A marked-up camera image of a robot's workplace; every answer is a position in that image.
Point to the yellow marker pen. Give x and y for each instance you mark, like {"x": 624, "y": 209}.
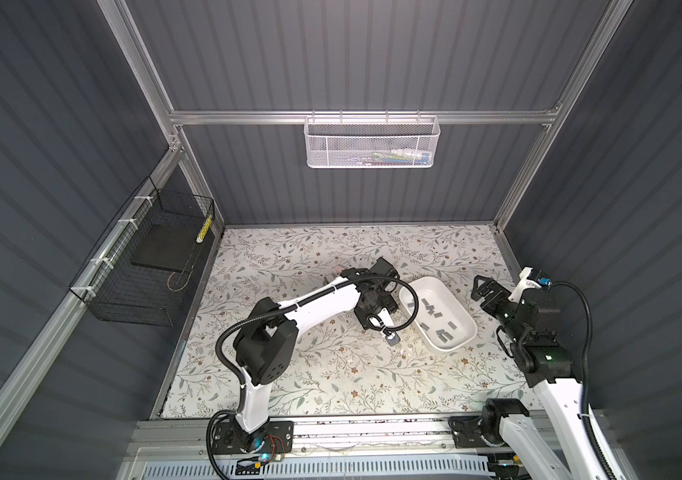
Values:
{"x": 200, "y": 238}

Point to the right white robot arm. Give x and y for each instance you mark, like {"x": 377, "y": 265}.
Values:
{"x": 560, "y": 383}

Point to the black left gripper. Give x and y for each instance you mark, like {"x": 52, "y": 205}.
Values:
{"x": 388, "y": 300}

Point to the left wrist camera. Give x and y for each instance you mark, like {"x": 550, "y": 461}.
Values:
{"x": 392, "y": 337}

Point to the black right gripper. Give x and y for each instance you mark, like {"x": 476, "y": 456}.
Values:
{"x": 501, "y": 294}

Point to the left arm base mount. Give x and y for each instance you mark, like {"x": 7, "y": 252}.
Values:
{"x": 224, "y": 436}

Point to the white wire mesh basket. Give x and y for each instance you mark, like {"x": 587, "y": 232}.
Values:
{"x": 378, "y": 142}

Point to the black foam pad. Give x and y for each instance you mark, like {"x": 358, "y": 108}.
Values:
{"x": 167, "y": 248}

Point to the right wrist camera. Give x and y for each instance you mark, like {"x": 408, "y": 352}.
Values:
{"x": 535, "y": 278}

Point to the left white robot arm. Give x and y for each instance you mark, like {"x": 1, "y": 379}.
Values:
{"x": 259, "y": 349}

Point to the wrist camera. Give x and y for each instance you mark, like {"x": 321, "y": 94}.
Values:
{"x": 535, "y": 278}
{"x": 392, "y": 337}

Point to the black wire basket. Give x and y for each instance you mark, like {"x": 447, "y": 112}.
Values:
{"x": 114, "y": 290}

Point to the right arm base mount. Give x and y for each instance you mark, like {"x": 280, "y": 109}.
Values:
{"x": 476, "y": 431}

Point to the white oval plastic tray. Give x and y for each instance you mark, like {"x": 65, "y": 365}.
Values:
{"x": 443, "y": 322}

